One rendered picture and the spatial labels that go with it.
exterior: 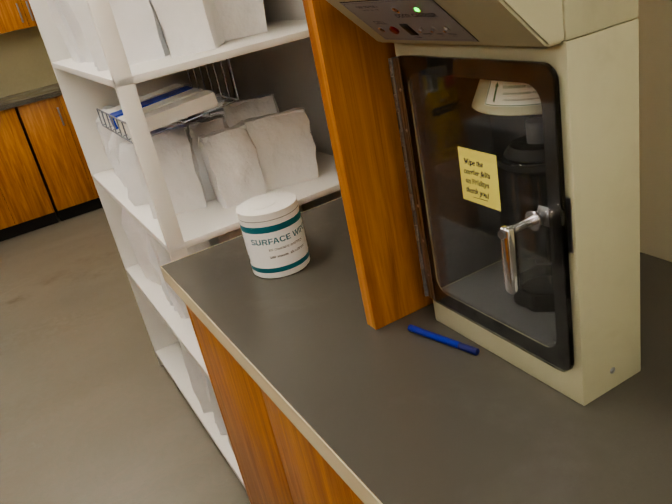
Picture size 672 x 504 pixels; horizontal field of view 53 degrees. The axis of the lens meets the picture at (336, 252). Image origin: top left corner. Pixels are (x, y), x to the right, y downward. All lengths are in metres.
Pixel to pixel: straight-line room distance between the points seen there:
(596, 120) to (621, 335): 0.30
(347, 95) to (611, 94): 0.39
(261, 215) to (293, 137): 0.69
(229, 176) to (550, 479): 1.35
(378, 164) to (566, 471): 0.52
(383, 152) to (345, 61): 0.16
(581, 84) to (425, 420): 0.48
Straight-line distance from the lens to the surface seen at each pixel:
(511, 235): 0.82
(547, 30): 0.74
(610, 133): 0.83
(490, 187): 0.89
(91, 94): 2.81
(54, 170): 5.65
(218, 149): 1.95
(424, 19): 0.83
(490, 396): 0.98
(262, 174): 1.99
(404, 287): 1.17
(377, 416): 0.98
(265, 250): 1.40
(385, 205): 1.10
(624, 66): 0.83
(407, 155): 1.03
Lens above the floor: 1.54
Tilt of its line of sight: 24 degrees down
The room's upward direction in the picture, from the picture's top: 12 degrees counter-clockwise
